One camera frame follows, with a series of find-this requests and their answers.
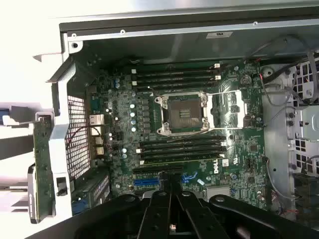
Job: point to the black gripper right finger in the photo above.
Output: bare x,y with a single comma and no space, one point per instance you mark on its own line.
197,219

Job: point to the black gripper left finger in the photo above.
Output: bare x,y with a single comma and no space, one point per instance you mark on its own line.
154,216

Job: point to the silver chipset heatsink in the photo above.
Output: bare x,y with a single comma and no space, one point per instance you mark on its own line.
218,193

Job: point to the blue expansion slot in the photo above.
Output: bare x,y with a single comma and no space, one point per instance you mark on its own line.
147,183

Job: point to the black expansion slot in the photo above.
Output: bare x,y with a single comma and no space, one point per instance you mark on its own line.
149,170

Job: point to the green motherboard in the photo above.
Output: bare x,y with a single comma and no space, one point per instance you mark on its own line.
249,149

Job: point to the CPU socket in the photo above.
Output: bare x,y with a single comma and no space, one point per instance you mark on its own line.
184,114

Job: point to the metal socket cover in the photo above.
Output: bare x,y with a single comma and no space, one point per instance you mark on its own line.
214,109

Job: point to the black fan shroud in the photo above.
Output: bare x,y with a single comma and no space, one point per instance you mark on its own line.
306,184

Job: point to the coin cell battery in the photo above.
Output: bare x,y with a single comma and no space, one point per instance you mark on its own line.
245,80

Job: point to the metal disk bay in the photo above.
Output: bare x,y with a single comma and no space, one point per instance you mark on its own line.
307,119

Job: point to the grey parts rack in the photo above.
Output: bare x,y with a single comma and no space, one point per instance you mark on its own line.
17,147

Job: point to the open black PC case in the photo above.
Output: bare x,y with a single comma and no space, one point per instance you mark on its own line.
174,44

